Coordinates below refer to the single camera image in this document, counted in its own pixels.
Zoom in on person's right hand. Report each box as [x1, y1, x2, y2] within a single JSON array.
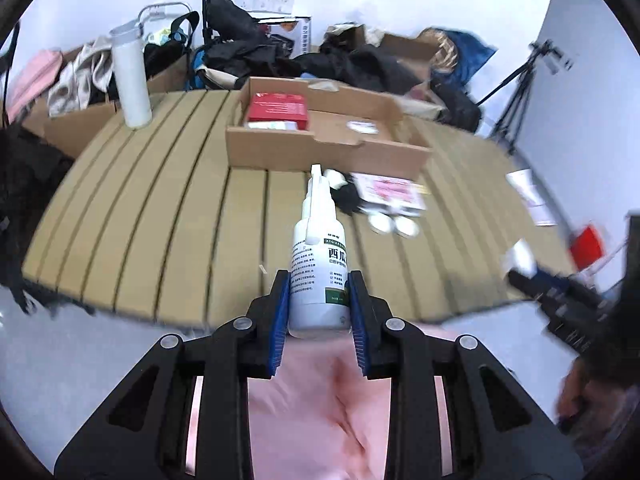
[[556, 357, 626, 428]]

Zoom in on pink bag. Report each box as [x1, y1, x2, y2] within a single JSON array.
[[7, 49, 63, 116]]

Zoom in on small black toy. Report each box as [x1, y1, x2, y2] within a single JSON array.
[[336, 180, 368, 215]]

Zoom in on wicker ball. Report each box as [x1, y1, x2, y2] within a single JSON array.
[[432, 30, 458, 68]]

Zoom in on white metal rack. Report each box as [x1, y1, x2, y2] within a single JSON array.
[[137, 2, 193, 27]]

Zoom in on red box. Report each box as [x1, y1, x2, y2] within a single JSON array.
[[247, 92, 309, 132]]

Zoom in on open cardboard box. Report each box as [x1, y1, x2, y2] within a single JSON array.
[[325, 24, 442, 81]]

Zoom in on pile of dark clothes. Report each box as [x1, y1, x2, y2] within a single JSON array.
[[192, 0, 301, 78]]

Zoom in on black tripod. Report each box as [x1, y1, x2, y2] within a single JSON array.
[[475, 40, 576, 157]]

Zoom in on pink printed packet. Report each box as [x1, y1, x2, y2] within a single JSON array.
[[350, 172, 428, 218]]

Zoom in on printed paper sheet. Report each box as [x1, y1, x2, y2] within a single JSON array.
[[505, 169, 558, 226]]

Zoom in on white spray bottle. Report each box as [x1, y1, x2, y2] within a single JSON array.
[[289, 164, 353, 339]]

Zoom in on blue bag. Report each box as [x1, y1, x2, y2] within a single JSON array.
[[442, 30, 498, 86]]

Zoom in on white thermos bottle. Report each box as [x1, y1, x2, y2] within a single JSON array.
[[109, 19, 153, 128]]

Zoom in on dark cloth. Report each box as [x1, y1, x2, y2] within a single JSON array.
[[0, 125, 76, 311]]

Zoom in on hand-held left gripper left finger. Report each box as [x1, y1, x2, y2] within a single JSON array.
[[54, 269, 291, 480]]

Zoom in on white wall socket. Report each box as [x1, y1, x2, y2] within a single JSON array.
[[235, 0, 296, 13]]

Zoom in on printed appliance box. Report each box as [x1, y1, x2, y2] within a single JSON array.
[[255, 15, 313, 59]]

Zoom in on black jacket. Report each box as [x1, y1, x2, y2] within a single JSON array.
[[295, 44, 426, 95]]

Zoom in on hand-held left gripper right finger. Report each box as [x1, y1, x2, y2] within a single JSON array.
[[348, 269, 586, 480]]

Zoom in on black strap backpack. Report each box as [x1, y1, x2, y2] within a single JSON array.
[[145, 10, 201, 80]]

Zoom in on black travel bag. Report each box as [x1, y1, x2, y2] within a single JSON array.
[[430, 77, 483, 133]]

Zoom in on black light stand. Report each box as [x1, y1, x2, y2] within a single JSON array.
[[201, 0, 214, 51]]

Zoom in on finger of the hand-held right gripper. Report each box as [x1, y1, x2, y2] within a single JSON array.
[[545, 305, 601, 357], [507, 267, 602, 312]]

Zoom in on cardboard tray box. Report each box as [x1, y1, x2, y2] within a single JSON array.
[[225, 76, 432, 182]]

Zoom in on large cardboard box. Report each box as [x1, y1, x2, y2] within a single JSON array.
[[22, 47, 191, 158]]

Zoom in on small white bottle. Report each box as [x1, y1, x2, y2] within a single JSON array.
[[501, 239, 538, 274]]

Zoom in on person's pink trousers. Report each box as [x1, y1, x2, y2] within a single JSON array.
[[185, 325, 451, 480]]

